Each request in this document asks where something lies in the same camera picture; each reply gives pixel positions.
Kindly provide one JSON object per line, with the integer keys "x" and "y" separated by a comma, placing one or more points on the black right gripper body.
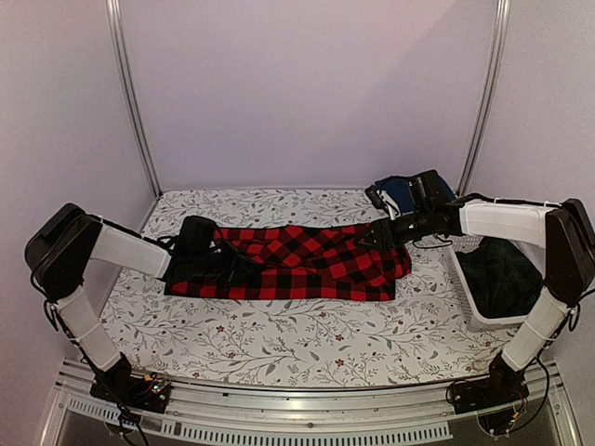
{"x": 398, "y": 238}

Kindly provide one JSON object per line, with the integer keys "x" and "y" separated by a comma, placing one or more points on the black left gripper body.
{"x": 224, "y": 268}

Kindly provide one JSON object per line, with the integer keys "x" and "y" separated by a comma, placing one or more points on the red black plaid shirt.
{"x": 296, "y": 262}

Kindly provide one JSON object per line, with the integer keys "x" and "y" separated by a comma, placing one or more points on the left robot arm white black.
{"x": 73, "y": 247}

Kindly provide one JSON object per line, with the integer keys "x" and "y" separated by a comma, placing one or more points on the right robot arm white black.
{"x": 557, "y": 238}

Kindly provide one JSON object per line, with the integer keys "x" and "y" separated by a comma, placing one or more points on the white plastic laundry basket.
{"x": 475, "y": 321}

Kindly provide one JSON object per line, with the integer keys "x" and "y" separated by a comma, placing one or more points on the folded navy blue shirt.
{"x": 418, "y": 193}

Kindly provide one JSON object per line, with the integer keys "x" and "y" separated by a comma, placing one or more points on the floral patterned table cloth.
{"x": 420, "y": 336}

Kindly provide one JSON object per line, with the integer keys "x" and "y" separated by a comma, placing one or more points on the dark green plaid garment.
{"x": 503, "y": 281}

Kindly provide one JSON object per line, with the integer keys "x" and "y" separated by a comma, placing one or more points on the aluminium front rail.
{"x": 203, "y": 413}

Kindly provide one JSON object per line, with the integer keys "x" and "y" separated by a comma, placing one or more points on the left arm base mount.
{"x": 150, "y": 392}

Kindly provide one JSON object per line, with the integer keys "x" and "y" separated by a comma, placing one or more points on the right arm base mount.
{"x": 502, "y": 393}

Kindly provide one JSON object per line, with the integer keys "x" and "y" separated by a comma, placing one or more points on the right aluminium frame post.
{"x": 494, "y": 62}

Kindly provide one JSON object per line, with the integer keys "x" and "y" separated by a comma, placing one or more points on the aluminium frame post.
{"x": 124, "y": 68}
{"x": 494, "y": 62}

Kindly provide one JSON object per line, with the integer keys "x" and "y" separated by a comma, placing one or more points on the left aluminium frame post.
{"x": 124, "y": 68}

